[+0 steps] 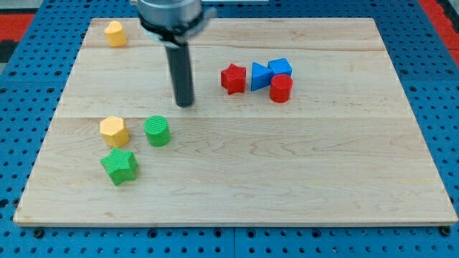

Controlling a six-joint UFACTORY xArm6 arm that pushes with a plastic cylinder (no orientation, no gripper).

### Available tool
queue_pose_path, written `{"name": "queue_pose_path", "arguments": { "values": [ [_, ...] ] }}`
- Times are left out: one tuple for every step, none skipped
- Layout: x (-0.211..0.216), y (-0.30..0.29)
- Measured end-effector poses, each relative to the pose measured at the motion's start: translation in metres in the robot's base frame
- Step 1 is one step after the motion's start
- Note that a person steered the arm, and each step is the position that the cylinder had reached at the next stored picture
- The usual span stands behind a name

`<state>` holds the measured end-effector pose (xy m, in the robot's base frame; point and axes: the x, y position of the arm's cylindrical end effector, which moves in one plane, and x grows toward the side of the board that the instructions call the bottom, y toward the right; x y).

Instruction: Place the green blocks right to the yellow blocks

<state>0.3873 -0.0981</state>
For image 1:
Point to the red star block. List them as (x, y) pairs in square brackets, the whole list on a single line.
[(233, 79)]

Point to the blue triangle block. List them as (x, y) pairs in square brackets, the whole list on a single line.
[(261, 76)]

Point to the wooden board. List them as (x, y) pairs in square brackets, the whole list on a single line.
[(345, 150)]

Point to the red cylinder block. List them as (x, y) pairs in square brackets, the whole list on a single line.
[(280, 88)]

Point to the green cylinder block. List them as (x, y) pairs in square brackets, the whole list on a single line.
[(157, 131)]

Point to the blue cube block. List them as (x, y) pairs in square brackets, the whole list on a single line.
[(280, 67)]

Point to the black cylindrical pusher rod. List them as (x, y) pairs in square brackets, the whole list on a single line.
[(181, 74)]

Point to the green star block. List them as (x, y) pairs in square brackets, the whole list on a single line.
[(120, 165)]

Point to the yellow hexagon block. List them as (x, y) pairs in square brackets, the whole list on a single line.
[(114, 131)]

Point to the yellow heart block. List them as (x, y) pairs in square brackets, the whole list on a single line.
[(115, 34)]

